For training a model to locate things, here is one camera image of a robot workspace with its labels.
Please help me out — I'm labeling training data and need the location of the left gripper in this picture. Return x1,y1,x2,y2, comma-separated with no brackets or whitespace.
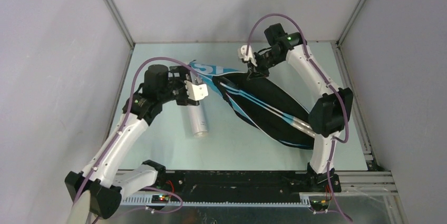
159,65,199,105

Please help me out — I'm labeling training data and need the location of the blue racket cover bag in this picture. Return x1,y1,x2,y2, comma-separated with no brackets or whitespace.
189,61,315,150

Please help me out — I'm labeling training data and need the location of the white shuttlecock tube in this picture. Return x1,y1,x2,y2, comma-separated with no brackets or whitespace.
187,105,209,138

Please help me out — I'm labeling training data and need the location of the blue badminton racket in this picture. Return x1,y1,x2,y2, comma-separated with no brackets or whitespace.
220,83,316,138

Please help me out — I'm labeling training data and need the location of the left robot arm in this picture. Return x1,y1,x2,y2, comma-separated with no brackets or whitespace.
65,64,208,223

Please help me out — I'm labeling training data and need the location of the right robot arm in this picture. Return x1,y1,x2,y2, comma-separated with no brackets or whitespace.
239,24,353,191

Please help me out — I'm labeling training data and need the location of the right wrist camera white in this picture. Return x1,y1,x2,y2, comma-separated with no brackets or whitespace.
237,45,257,66

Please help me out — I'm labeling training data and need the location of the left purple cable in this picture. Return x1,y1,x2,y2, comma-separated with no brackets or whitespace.
72,56,201,206

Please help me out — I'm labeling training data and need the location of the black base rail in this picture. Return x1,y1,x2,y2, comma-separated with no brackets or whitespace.
153,168,341,204

